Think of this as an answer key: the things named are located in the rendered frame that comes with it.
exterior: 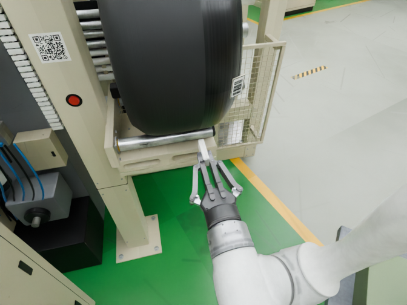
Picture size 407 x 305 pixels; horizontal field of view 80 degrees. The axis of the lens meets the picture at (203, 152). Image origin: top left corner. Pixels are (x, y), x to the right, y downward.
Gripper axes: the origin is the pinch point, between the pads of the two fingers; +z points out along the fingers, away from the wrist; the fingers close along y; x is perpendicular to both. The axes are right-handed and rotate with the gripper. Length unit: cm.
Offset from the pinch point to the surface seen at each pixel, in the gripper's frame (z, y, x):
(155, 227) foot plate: 23, 23, 106
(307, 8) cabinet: 412, -311, 155
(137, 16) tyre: 13.9, 10.8, -28.9
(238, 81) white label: 9.8, -10.7, -13.6
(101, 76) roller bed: 66, 32, 19
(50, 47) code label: 30.1, 34.2, -15.5
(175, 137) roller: 18.6, 5.2, 14.0
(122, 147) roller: 18.1, 23.3, 14.8
